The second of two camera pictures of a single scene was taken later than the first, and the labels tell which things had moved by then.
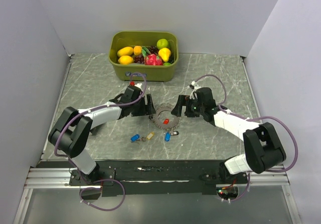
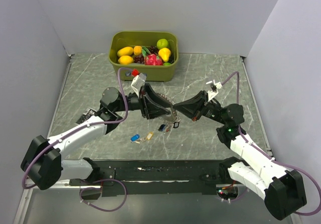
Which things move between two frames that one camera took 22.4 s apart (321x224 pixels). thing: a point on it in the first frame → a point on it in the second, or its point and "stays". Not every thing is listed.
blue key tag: x=167 y=136 → x=161 y=127
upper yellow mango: x=125 y=51 stays
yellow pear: x=164 y=53 stays
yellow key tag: x=150 y=135 stays
